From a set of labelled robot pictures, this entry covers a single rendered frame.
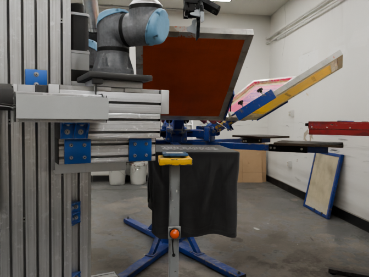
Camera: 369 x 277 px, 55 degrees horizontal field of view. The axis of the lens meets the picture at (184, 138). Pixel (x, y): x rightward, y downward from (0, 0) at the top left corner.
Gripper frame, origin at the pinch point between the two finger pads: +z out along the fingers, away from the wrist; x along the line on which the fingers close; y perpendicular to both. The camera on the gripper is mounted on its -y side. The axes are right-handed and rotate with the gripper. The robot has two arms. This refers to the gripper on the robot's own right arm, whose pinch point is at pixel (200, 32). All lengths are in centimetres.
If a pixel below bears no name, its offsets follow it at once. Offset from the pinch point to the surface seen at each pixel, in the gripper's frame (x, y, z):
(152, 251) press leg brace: -152, 17, 101
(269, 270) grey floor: -132, -69, 115
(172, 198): -5, 13, 72
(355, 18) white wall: -178, -200, -131
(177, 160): 4, 11, 58
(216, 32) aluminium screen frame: -14.3, -10.4, -9.1
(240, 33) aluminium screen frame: -14.3, -22.5, -9.1
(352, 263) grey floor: -139, -138, 113
